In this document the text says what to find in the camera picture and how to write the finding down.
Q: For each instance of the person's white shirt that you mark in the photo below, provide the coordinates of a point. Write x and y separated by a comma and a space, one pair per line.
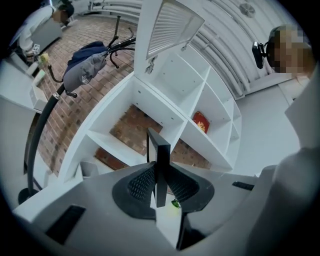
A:
300, 175

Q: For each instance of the white ceiling pipes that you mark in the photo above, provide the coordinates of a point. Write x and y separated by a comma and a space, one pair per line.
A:
220, 57

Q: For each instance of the black head camera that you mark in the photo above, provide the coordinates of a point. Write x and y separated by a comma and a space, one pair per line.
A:
258, 55

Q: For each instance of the grey box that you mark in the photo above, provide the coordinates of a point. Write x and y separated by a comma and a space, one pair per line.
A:
47, 36

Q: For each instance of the black coat rack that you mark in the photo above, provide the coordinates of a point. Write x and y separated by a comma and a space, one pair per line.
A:
37, 140

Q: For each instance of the red patterned box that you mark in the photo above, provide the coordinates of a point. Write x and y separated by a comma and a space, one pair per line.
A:
201, 122

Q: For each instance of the grey cap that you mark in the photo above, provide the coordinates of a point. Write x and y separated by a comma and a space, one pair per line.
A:
82, 72

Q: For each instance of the white side table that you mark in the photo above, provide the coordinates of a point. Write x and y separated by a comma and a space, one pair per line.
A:
17, 85

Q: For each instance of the small green object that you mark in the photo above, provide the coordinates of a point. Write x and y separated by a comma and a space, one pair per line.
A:
175, 203

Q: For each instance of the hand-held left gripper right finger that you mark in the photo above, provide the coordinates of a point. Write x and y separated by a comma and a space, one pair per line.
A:
212, 212

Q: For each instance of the white cubby shelf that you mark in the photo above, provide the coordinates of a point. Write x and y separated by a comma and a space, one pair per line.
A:
175, 105

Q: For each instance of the navy blue garment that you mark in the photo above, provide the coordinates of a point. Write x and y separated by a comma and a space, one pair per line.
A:
87, 51

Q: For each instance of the person's head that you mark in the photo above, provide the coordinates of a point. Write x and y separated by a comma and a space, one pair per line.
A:
290, 50

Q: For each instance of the white louvred cabinet door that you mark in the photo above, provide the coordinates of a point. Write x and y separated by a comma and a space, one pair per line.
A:
172, 27

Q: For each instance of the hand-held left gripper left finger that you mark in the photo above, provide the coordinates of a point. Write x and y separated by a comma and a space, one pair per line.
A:
100, 200

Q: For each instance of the round ceiling vent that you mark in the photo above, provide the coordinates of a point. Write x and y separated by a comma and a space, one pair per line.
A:
247, 10

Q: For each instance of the yellow flowers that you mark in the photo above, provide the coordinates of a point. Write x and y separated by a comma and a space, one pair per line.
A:
44, 58

